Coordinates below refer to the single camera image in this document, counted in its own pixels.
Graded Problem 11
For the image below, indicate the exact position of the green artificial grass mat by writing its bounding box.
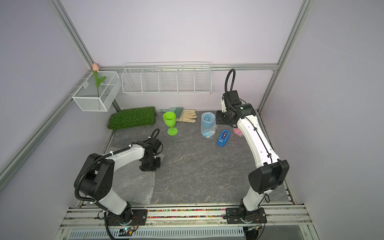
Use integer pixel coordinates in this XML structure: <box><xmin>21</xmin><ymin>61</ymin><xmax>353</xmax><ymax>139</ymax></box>
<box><xmin>107</xmin><ymin>107</ymin><xmax>156</xmax><ymax>131</ymax></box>

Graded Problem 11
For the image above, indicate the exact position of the beige cloth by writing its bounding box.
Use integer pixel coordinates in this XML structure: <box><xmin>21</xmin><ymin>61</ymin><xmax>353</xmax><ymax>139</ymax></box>
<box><xmin>176</xmin><ymin>110</ymin><xmax>197</xmax><ymax>123</ymax></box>

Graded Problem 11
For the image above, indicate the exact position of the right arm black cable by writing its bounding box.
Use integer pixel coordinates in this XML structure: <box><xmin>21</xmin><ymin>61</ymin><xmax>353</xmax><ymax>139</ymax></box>
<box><xmin>224</xmin><ymin>68</ymin><xmax>274</xmax><ymax>166</ymax></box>

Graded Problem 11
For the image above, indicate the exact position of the small white wire basket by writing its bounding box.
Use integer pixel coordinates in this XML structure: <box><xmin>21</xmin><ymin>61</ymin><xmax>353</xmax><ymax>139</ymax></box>
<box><xmin>72</xmin><ymin>71</ymin><xmax>122</xmax><ymax>112</ymax></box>

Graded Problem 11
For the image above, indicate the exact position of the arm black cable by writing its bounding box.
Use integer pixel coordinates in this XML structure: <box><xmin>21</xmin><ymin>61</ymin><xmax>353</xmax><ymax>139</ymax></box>
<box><xmin>224</xmin><ymin>68</ymin><xmax>274</xmax><ymax>166</ymax></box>
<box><xmin>74</xmin><ymin>128</ymin><xmax>161</xmax><ymax>202</ymax></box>

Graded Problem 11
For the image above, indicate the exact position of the bubble wrap sheet stack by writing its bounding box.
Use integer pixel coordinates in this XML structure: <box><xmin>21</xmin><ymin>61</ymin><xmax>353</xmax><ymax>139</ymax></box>
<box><xmin>109</xmin><ymin>145</ymin><xmax>156</xmax><ymax>205</ymax></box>

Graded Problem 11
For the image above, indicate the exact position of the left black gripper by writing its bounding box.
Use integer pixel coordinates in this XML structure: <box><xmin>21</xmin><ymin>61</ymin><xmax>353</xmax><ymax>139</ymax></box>
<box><xmin>141</xmin><ymin>155</ymin><xmax>161</xmax><ymax>172</ymax></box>

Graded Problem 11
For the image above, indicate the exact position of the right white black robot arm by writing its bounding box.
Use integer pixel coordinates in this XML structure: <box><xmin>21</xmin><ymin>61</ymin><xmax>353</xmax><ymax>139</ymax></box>
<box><xmin>216</xmin><ymin>90</ymin><xmax>290</xmax><ymax>223</ymax></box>

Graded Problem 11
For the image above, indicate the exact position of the green plastic wine glass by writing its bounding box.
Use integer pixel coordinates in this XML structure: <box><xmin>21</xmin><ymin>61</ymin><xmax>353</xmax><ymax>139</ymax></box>
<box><xmin>163</xmin><ymin>112</ymin><xmax>178</xmax><ymax>136</ymax></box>

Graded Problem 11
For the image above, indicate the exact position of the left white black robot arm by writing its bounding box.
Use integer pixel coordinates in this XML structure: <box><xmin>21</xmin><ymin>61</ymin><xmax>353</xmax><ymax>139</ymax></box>
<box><xmin>74</xmin><ymin>137</ymin><xmax>162</xmax><ymax>225</ymax></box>

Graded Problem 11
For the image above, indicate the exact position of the blue tape dispenser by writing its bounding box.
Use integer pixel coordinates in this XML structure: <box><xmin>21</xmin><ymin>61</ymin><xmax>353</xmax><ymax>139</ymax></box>
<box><xmin>217</xmin><ymin>130</ymin><xmax>231</xmax><ymax>147</ymax></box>

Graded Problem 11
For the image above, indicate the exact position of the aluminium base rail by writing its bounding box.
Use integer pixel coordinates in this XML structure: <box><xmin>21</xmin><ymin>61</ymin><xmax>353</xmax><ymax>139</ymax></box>
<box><xmin>55</xmin><ymin>203</ymin><xmax>319</xmax><ymax>240</ymax></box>

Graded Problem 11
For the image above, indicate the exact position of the artificial pink tulip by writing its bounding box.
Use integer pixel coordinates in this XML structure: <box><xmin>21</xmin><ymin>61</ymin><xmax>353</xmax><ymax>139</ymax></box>
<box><xmin>92</xmin><ymin>63</ymin><xmax>106</xmax><ymax>97</ymax></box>

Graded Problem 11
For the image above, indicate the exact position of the long white wire shelf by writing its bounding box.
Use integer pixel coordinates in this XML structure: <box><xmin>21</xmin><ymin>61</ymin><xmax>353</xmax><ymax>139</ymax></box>
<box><xmin>122</xmin><ymin>62</ymin><xmax>212</xmax><ymax>95</ymax></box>

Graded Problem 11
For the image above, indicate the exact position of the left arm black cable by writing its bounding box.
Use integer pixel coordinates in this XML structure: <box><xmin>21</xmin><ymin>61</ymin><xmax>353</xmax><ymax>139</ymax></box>
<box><xmin>74</xmin><ymin>128</ymin><xmax>161</xmax><ymax>202</ymax></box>

